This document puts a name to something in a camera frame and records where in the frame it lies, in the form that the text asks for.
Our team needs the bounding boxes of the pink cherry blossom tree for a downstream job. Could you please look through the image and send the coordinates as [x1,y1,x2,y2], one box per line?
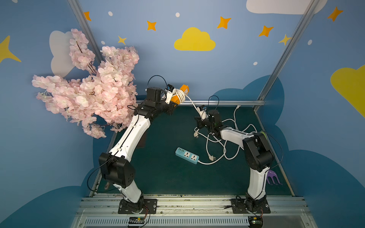
[32,29,139,139]

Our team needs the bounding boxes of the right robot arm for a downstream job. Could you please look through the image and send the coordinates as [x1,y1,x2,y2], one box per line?
[194,110,275,204]

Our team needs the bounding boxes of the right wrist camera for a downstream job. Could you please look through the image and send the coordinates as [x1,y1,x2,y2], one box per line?
[197,105,207,120]

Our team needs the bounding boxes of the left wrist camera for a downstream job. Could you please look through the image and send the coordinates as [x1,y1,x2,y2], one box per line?
[165,84,175,105]

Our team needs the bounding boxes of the orange power strip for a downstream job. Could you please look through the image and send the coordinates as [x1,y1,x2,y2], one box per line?
[171,85,189,105]

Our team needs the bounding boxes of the controller board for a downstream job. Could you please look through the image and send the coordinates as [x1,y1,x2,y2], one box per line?
[127,217,146,227]
[248,217,263,228]

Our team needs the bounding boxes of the white cord of teal strip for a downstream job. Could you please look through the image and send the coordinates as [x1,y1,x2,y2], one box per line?
[198,133,243,165]

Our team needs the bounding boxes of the left controller board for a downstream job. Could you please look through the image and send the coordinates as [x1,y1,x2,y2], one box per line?
[127,217,146,227]

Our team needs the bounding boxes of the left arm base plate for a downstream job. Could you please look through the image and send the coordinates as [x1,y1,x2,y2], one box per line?
[118,199,158,214]

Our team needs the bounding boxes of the aluminium front rail frame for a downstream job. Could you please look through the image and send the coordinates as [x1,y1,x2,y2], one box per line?
[71,194,317,228]

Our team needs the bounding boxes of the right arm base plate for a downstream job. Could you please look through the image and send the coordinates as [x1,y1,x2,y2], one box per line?
[231,198,271,214]

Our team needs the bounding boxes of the right controller board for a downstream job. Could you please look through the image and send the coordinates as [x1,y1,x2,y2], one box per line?
[248,217,263,228]

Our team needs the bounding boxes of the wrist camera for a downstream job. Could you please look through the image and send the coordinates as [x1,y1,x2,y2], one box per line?
[197,105,207,120]
[165,84,175,105]

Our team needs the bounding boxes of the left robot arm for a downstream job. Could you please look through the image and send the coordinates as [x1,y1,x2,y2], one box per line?
[98,85,177,204]

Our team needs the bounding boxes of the teal power strip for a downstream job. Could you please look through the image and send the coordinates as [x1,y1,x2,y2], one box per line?
[175,147,199,164]

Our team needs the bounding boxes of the white cord of far strip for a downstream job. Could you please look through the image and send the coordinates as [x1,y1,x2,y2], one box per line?
[205,105,259,160]

